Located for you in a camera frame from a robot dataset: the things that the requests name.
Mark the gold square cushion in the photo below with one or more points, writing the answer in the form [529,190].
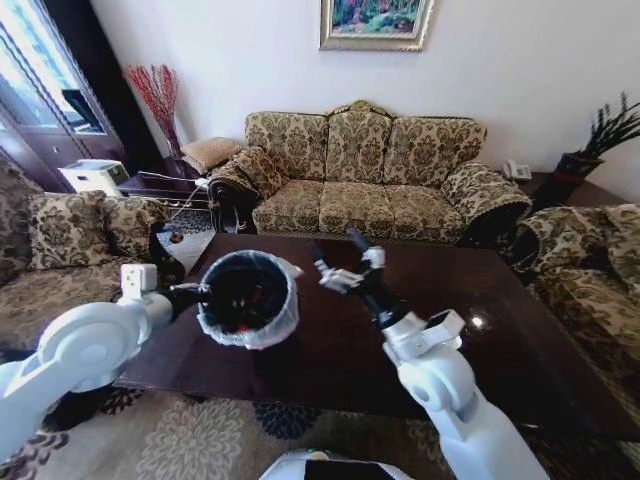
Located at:
[210,152]

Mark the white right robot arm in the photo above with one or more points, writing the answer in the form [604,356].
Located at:
[440,380]

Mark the red trash piece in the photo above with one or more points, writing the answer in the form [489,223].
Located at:
[245,328]

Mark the dark wooden corner table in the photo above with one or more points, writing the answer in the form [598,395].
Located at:
[585,192]

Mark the white desk telephone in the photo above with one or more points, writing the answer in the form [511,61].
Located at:
[517,171]

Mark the white air purifier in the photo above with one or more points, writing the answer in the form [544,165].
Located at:
[90,177]

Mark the framed landscape painting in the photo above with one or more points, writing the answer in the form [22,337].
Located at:
[375,20]

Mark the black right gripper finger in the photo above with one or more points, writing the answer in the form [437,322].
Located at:
[336,280]
[372,257]

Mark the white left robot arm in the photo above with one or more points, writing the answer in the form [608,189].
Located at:
[90,340]

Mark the green plant in dark pot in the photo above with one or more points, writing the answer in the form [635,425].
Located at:
[580,162]

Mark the red branch decoration in vase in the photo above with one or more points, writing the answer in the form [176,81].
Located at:
[160,105]

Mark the dark wooden side table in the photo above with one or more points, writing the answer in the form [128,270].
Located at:
[160,184]

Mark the floral patterned rug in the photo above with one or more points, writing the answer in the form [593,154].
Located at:
[190,440]

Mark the floral square cushion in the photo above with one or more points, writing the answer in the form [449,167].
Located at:
[65,232]

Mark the black trash bin white liner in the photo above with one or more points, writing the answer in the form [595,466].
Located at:
[280,322]

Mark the floral armchair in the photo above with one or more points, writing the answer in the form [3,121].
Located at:
[585,280]

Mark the dark wooden glass cabinet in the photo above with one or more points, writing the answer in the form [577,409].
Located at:
[100,75]

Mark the white robot front shell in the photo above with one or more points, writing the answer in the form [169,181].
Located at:
[300,467]

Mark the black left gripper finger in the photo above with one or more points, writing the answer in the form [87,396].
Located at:
[207,291]

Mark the floral three-seat sofa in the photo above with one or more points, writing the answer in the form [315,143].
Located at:
[360,200]

